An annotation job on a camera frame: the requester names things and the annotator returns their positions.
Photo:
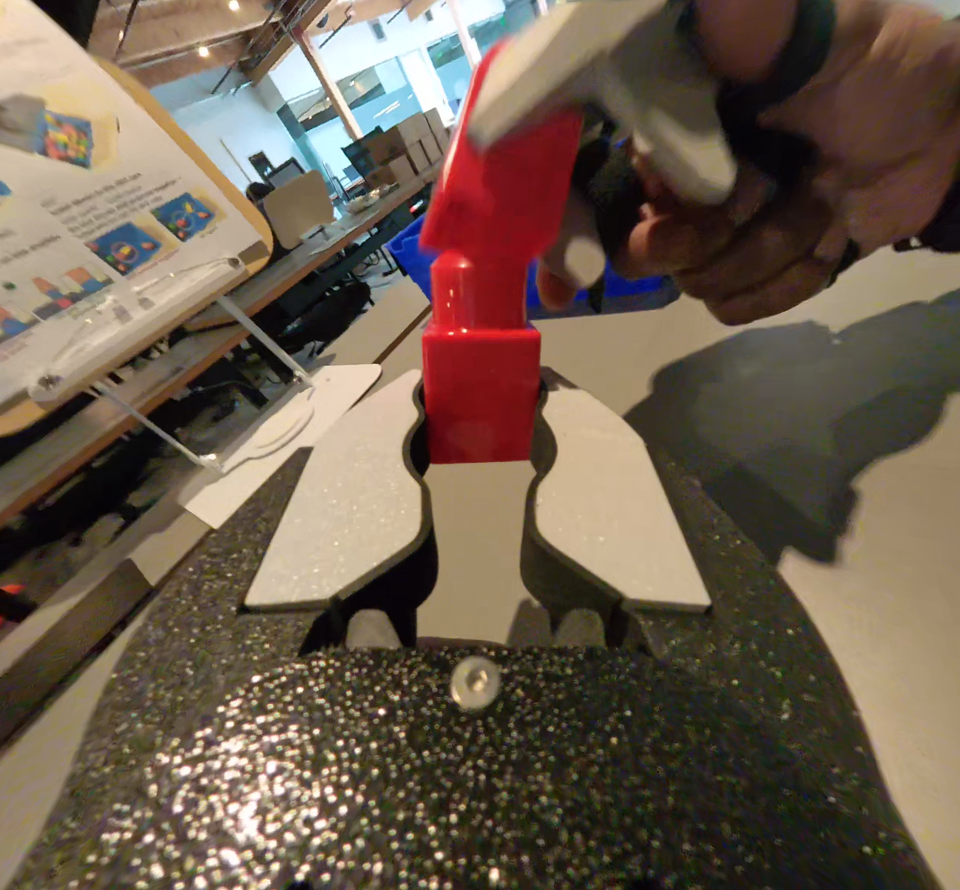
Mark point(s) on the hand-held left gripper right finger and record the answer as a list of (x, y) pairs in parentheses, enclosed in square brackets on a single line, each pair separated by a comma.
[(615, 522)]

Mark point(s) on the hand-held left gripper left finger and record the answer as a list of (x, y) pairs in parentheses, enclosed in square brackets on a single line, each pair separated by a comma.
[(337, 515)]

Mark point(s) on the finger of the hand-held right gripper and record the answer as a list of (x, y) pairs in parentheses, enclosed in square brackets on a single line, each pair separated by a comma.
[(570, 57)]

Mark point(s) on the red mega block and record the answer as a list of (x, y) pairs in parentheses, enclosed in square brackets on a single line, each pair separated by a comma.
[(510, 184), (480, 395)]

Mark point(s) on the blue plastic bin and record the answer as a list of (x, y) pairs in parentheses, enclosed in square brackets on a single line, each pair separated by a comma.
[(409, 252)]

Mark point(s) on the person's right forearm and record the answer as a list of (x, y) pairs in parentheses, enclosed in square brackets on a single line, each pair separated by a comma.
[(937, 222)]

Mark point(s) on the person's right hand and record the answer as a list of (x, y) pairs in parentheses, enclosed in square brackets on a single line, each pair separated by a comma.
[(885, 117)]

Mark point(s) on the white easel stand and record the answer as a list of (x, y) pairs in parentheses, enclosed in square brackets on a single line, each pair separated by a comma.
[(337, 387)]

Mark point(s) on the stack of cardboard boxes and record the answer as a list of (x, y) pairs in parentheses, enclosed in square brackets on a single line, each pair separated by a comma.
[(409, 143)]

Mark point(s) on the black computer monitor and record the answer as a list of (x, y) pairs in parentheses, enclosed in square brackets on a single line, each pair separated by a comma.
[(360, 151), (285, 171)]

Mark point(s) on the beige display board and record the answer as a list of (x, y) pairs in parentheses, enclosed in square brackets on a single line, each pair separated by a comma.
[(300, 211)]

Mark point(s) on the red object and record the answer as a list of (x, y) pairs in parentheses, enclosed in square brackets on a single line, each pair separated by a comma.
[(15, 599)]

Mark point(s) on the instruction poster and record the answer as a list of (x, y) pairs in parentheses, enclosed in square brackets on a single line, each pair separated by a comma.
[(75, 192)]

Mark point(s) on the wooden support post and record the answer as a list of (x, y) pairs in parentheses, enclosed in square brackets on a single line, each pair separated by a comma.
[(330, 87)]

